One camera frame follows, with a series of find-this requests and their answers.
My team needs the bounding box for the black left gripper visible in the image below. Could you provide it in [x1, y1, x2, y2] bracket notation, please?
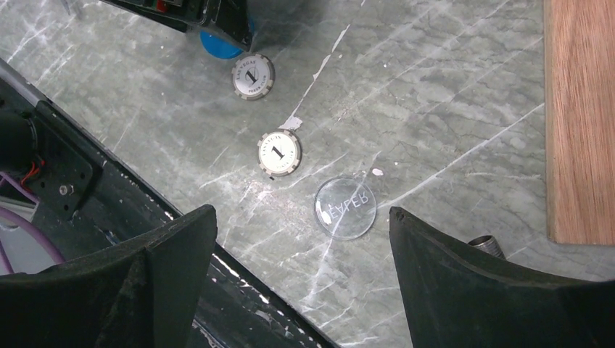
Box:
[107, 0, 254, 51]

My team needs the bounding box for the clear dealer button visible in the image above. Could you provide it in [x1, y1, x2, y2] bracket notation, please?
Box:
[313, 177, 377, 241]

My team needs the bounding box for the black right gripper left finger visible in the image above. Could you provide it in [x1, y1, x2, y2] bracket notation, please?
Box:
[1, 204, 218, 347]

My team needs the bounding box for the blue round button chip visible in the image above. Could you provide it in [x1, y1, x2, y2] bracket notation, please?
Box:
[199, 18, 255, 59]

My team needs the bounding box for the metal clamp tool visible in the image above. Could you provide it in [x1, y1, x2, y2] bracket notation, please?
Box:
[468, 235, 506, 260]

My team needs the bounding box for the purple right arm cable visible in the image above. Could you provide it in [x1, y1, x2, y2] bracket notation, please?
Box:
[0, 173, 66, 276]

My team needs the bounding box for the wooden board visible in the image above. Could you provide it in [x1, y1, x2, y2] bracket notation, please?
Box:
[544, 1, 614, 246]

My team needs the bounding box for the white poker chip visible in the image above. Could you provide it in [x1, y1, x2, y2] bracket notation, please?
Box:
[257, 129, 302, 177]
[232, 54, 276, 101]

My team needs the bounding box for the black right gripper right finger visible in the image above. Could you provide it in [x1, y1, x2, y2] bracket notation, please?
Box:
[389, 207, 614, 347]

